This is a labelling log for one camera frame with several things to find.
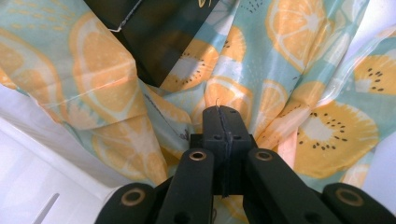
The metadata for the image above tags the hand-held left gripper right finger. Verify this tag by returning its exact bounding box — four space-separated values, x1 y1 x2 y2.
219 105 253 198

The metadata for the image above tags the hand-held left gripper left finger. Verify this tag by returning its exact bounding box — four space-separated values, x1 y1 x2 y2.
202 105 231 198

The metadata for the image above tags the fruit print cloth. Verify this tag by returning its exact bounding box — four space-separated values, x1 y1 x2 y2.
0 0 396 224

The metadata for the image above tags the white plastic tray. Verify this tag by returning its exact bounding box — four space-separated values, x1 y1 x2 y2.
0 83 132 224

